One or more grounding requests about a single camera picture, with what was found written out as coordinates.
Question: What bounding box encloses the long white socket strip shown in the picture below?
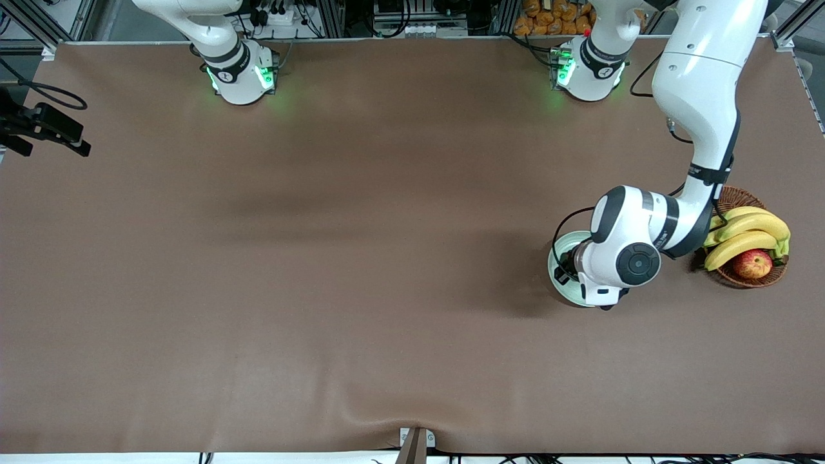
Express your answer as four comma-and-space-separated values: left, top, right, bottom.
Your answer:
373, 23, 469, 38

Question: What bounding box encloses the orange packaged snacks pile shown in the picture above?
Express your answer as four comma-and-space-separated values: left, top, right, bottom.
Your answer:
514, 0, 597, 37

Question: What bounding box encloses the aluminium diagonal strut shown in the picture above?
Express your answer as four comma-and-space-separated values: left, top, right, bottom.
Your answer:
0, 0, 59, 62
772, 0, 825, 52

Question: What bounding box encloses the brown wicker basket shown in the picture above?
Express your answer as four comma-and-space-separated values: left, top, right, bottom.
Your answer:
709, 186, 789, 289

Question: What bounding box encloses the aluminium frame post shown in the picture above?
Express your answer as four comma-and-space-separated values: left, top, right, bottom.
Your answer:
488, 0, 521, 36
315, 0, 347, 38

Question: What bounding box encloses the silver metal bracket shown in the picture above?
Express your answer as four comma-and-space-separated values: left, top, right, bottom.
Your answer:
400, 427, 436, 449

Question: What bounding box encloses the red yellow apple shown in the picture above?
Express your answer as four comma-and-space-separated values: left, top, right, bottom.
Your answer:
733, 249, 773, 280

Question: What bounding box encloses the table cover mat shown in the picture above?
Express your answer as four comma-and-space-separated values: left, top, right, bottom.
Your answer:
0, 37, 825, 455

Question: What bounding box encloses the dark slanted pole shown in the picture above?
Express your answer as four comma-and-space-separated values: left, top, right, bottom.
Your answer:
394, 428, 428, 464

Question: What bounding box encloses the white power strip with plugs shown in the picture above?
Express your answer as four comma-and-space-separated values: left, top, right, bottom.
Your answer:
253, 3, 297, 28

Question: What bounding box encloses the pale green round plate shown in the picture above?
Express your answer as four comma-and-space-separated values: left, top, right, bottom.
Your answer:
547, 230, 597, 308

